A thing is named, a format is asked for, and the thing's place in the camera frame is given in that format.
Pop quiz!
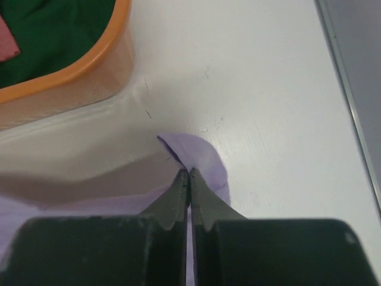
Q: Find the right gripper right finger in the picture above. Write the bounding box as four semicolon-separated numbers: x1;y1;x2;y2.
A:
190;168;247;234

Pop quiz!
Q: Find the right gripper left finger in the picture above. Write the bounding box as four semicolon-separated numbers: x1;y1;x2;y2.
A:
139;169;189;231

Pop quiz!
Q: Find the lavender t shirt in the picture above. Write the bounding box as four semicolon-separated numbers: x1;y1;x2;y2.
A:
1;133;229;285

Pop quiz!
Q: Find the orange plastic bin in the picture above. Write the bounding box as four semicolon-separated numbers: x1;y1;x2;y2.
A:
1;1;135;130

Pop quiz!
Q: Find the dark green t shirt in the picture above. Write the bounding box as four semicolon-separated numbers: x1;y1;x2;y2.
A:
1;1;115;88

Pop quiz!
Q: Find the pink t shirt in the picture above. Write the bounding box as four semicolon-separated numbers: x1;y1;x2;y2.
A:
0;17;21;62

